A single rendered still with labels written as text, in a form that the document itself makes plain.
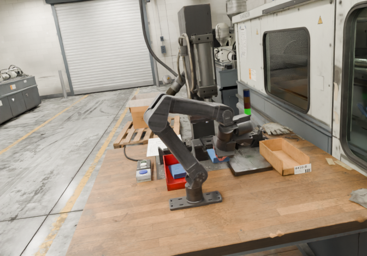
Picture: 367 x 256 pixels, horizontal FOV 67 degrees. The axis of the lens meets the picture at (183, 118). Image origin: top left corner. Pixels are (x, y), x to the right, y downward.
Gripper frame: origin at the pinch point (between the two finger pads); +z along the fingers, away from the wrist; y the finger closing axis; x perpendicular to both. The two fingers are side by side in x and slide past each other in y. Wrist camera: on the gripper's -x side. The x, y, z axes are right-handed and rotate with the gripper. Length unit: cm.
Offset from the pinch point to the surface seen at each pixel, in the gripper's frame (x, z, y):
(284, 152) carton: -36.4, 15.7, 10.2
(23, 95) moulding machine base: 398, 434, 598
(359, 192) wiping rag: -42, -8, -26
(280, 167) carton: -24.8, 3.2, -5.7
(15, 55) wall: 504, 462, 864
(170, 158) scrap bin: 20.3, 18.5, 16.5
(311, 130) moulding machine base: -63, 25, 29
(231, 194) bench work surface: -0.8, 3.1, -15.0
